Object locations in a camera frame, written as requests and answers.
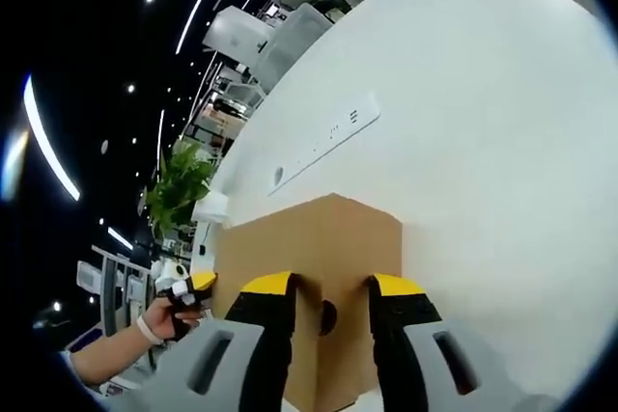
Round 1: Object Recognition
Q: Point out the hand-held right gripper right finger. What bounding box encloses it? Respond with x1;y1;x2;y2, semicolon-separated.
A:
368;273;547;412

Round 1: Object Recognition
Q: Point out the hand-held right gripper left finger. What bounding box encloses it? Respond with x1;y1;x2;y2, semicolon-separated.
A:
108;270;296;412

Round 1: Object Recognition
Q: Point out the brown cardboard shoe box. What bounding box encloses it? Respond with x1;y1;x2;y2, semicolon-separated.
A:
211;193;405;408

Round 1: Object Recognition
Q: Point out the white wristband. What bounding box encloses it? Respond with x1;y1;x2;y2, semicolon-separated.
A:
136;314;166;346

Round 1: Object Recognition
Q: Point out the green potted plant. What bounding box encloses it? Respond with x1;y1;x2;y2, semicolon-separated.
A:
144;140;229;239

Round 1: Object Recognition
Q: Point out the white desk socket panel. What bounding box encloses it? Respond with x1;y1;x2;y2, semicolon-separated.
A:
267;90;382;197

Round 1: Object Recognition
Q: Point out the white square column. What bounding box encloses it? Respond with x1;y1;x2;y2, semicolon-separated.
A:
202;5;277;69

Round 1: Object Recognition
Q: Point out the translucent storage bin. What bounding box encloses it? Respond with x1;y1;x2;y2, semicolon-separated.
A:
250;2;335;95

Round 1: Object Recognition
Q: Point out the thin cable with black puck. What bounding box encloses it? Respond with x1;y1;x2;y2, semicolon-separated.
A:
194;218;214;259

